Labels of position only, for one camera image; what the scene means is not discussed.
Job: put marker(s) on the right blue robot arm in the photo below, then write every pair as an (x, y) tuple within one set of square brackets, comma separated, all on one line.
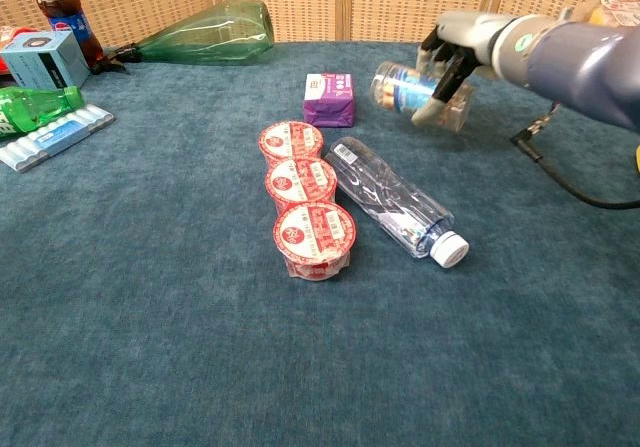
[(590, 67)]

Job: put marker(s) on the green soda bottle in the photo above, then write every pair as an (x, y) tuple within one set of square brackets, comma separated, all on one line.
[(30, 109)]

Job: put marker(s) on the wicker folding screen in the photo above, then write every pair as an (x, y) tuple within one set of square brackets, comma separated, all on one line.
[(350, 2)]

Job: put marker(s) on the clear jar with blue label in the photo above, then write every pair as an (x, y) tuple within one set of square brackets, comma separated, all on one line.
[(400, 89)]

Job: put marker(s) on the yellow object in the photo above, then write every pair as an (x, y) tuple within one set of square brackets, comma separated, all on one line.
[(638, 158)]

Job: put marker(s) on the clear plastic water bottle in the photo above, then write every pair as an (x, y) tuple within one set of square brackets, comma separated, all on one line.
[(380, 192)]

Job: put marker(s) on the clear snack bag yellow contents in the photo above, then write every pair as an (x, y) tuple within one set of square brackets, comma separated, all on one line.
[(620, 11)]

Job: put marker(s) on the white ribbed blister pack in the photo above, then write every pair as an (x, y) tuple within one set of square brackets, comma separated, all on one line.
[(65, 134)]

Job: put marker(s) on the purple paper box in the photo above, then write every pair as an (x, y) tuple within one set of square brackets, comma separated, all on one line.
[(327, 97)]

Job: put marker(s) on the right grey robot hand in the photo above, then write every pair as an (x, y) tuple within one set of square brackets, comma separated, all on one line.
[(465, 34)]

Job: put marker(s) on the green glass vase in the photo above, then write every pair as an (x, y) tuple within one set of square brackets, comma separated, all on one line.
[(215, 34)]

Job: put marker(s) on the teal velvet table cloth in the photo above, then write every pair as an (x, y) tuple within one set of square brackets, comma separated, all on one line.
[(150, 317)]

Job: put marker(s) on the red lidded plastic cup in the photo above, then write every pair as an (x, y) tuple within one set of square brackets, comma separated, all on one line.
[(300, 182), (312, 234), (290, 139)]

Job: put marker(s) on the grey blue cardboard box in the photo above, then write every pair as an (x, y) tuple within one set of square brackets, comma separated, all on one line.
[(35, 62)]

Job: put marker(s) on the cola bottle blue label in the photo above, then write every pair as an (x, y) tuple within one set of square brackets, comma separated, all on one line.
[(65, 9)]

